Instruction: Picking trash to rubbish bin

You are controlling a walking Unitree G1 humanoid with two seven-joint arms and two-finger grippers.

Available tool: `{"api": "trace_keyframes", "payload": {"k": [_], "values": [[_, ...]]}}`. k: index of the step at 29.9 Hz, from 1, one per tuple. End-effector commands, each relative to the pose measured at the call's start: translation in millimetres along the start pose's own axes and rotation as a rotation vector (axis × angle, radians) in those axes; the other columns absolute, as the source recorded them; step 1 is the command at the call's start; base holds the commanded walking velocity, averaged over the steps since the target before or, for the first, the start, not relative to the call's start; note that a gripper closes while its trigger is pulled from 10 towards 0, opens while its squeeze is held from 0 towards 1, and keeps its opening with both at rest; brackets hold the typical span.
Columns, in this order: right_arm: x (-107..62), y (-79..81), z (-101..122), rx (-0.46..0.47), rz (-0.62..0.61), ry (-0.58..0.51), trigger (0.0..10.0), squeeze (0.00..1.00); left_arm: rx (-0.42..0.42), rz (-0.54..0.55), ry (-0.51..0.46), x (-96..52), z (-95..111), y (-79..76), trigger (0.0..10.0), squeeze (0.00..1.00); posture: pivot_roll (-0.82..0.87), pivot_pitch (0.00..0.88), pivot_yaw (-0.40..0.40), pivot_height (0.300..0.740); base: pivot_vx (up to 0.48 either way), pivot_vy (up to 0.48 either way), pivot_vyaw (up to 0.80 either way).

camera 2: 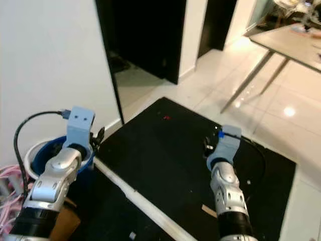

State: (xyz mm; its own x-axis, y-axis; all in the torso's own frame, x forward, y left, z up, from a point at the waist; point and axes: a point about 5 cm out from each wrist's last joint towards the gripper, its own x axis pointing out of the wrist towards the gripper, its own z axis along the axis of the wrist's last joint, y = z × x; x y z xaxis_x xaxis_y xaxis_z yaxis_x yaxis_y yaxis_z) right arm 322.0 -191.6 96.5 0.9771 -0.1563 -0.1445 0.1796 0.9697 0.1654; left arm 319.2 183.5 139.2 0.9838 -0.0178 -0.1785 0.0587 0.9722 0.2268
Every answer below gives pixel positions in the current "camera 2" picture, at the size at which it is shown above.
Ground blue bin with white liner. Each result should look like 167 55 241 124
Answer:
25 135 97 182

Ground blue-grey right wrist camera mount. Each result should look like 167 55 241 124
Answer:
206 125 243 172

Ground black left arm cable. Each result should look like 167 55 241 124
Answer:
14 110 72 197

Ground pink cable bundle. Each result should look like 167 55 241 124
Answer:
0 165 32 237

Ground black floor mat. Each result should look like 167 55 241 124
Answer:
69 96 297 241

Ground tan cardboard scrap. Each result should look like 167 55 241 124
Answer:
200 203 219 219

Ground brown cardboard piece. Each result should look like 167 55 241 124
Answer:
49 197 82 241

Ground long white bar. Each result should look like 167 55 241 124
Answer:
92 157 187 241

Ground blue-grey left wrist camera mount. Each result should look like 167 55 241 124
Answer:
64 106 97 157

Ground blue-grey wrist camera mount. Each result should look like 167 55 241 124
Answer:
64 106 97 157
206 125 243 172

